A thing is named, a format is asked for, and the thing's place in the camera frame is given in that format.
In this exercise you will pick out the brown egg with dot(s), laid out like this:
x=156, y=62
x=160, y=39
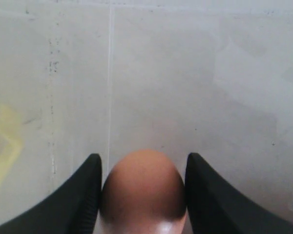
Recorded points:
x=143, y=194

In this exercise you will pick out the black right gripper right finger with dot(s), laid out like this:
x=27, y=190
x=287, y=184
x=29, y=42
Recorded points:
x=216, y=207

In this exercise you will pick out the clear plastic bin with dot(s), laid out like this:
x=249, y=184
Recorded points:
x=177, y=76

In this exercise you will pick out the yellow plastic egg tray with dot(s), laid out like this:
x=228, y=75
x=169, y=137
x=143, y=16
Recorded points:
x=10, y=140

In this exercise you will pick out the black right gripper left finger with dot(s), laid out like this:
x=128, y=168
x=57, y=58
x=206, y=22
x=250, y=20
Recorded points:
x=71, y=209

